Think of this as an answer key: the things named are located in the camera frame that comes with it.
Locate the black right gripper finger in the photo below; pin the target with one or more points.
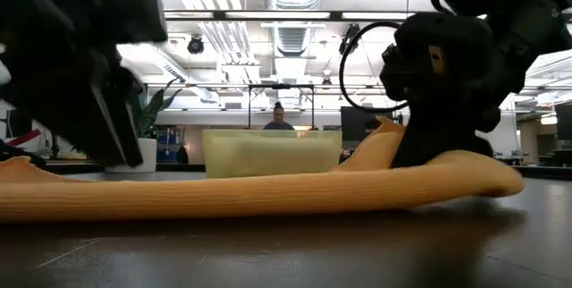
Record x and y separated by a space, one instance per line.
424 136
471 138

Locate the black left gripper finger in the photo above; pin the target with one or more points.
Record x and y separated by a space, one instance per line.
96 127
129 118

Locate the orange microfiber towel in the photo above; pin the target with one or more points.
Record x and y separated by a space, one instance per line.
268 194

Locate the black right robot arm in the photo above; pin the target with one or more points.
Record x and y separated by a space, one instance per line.
527 19

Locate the wide black monitor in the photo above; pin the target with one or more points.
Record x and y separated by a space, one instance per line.
357 124

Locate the red bar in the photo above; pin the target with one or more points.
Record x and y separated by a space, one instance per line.
24 138

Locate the black ceiling spotlight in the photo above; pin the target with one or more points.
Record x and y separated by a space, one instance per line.
195 45
347 39

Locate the tall black monitor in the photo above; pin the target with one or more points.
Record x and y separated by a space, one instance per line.
564 120

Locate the yellow translucent plastic bin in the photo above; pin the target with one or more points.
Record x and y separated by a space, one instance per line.
268 154

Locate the person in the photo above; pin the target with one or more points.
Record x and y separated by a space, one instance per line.
278 120

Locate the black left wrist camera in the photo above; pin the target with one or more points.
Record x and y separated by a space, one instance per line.
129 15

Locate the black frame stand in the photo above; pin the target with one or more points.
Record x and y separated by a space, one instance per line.
249 100

